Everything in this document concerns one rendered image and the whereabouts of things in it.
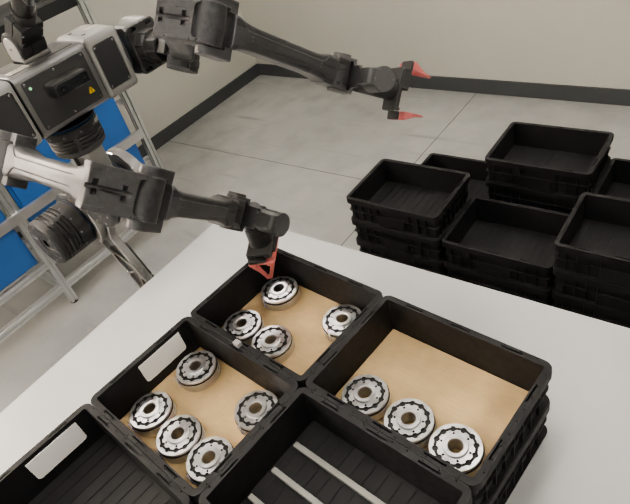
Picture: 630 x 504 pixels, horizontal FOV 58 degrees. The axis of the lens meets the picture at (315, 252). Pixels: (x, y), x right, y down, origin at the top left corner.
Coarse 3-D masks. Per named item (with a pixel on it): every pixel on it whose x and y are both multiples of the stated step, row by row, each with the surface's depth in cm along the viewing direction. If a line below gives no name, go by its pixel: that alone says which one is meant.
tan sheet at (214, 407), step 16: (176, 368) 143; (224, 368) 139; (160, 384) 140; (176, 384) 139; (224, 384) 135; (240, 384) 134; (256, 384) 133; (176, 400) 135; (192, 400) 134; (208, 400) 133; (224, 400) 132; (128, 416) 135; (208, 416) 129; (224, 416) 128; (208, 432) 126; (224, 432) 125; (240, 432) 124; (176, 464) 122
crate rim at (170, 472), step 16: (192, 320) 140; (144, 352) 135; (240, 352) 128; (128, 368) 133; (272, 368) 123; (112, 384) 130; (288, 384) 119; (96, 400) 127; (112, 416) 123; (128, 432) 118; (256, 432) 111; (144, 448) 114; (240, 448) 109; (160, 464) 111; (224, 464) 108; (176, 480) 107; (208, 480) 106; (192, 496) 104
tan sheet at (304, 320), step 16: (304, 288) 155; (256, 304) 154; (304, 304) 150; (320, 304) 149; (336, 304) 147; (272, 320) 148; (288, 320) 147; (304, 320) 146; (320, 320) 144; (304, 336) 141; (320, 336) 140; (304, 352) 137; (320, 352) 136; (304, 368) 134
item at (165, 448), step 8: (176, 416) 127; (184, 416) 127; (192, 416) 126; (168, 424) 126; (192, 424) 125; (160, 432) 125; (192, 432) 123; (200, 432) 123; (160, 440) 124; (184, 440) 122; (192, 440) 122; (160, 448) 122; (168, 448) 122; (176, 448) 121; (184, 448) 121; (168, 456) 120; (176, 456) 120
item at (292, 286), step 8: (272, 280) 155; (280, 280) 155; (288, 280) 154; (264, 288) 154; (288, 288) 151; (296, 288) 151; (264, 296) 152; (272, 296) 150; (280, 296) 150; (288, 296) 149
